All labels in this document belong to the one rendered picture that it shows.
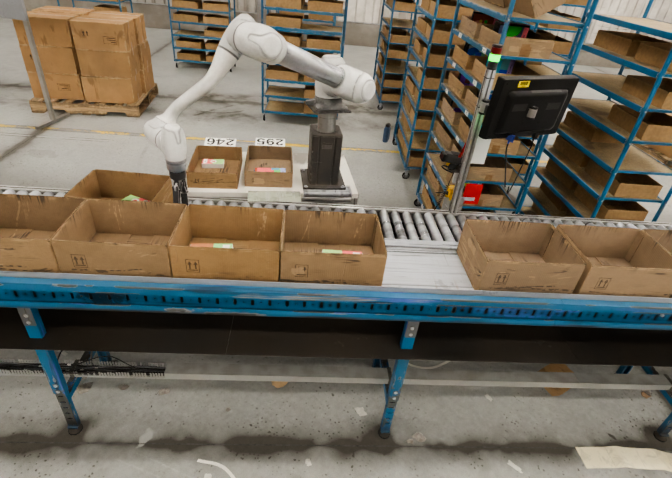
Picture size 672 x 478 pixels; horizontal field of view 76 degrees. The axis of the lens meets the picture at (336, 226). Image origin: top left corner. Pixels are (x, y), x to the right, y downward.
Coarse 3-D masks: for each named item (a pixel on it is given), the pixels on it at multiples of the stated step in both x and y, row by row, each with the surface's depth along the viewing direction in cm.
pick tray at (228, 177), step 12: (192, 156) 259; (204, 156) 278; (216, 156) 279; (228, 156) 279; (240, 156) 265; (192, 168) 259; (204, 168) 267; (216, 168) 268; (228, 168) 270; (240, 168) 267; (192, 180) 245; (204, 180) 246; (216, 180) 247; (228, 180) 247
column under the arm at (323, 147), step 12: (312, 132) 248; (336, 132) 250; (312, 144) 248; (324, 144) 248; (336, 144) 249; (312, 156) 252; (324, 156) 252; (336, 156) 254; (312, 168) 256; (324, 168) 257; (336, 168) 258; (312, 180) 260; (324, 180) 261; (336, 180) 262
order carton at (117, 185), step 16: (96, 176) 223; (112, 176) 223; (128, 176) 223; (144, 176) 222; (160, 176) 222; (80, 192) 210; (96, 192) 224; (112, 192) 228; (128, 192) 228; (144, 192) 227; (160, 192) 209
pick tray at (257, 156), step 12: (252, 156) 285; (264, 156) 286; (276, 156) 287; (288, 156) 287; (252, 168) 273; (288, 168) 278; (252, 180) 253; (264, 180) 254; (276, 180) 254; (288, 180) 255
